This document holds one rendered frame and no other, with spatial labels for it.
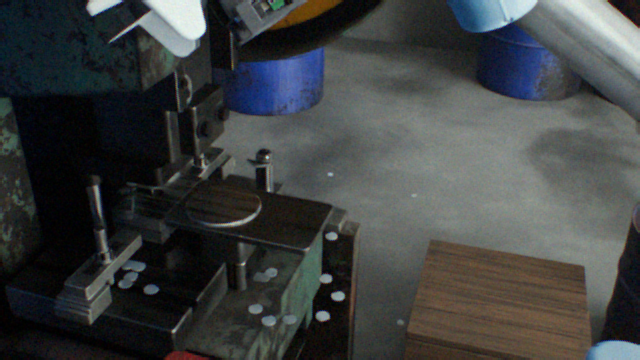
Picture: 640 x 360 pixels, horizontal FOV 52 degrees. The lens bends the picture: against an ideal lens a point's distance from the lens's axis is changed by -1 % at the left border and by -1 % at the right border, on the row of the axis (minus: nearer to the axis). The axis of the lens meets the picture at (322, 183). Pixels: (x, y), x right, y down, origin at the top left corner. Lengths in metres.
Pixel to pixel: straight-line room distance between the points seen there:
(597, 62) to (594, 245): 1.85
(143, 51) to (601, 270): 1.93
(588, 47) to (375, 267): 1.61
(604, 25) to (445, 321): 0.95
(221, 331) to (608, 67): 0.67
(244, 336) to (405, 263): 1.30
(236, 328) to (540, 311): 0.81
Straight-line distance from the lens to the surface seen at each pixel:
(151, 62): 0.84
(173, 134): 1.00
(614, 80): 0.77
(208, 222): 1.06
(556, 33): 0.73
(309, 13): 1.28
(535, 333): 1.58
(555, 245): 2.52
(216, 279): 1.08
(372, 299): 2.13
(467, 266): 1.73
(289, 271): 1.18
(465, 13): 0.59
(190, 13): 0.45
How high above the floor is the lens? 1.37
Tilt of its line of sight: 30 degrees down
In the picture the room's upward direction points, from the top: 1 degrees clockwise
